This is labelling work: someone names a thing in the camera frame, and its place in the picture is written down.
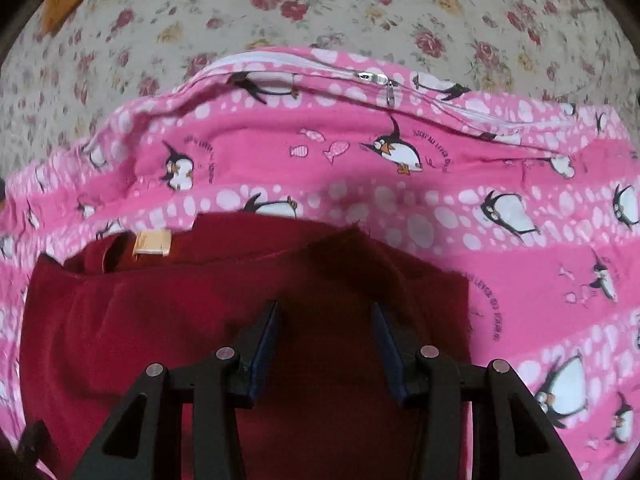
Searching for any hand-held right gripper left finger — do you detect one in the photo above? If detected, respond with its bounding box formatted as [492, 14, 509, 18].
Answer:
[72, 300, 283, 480]

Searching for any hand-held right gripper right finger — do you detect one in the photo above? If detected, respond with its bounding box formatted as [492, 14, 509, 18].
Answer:
[370, 302, 583, 480]

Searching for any floral bedsheet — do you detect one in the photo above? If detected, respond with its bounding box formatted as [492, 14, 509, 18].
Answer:
[0, 0, 640, 183]

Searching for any pink penguin print blanket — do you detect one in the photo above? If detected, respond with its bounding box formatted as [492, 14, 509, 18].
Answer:
[0, 46, 640, 480]

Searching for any dark red fleece garment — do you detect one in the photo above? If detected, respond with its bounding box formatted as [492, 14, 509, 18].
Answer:
[19, 212, 473, 480]

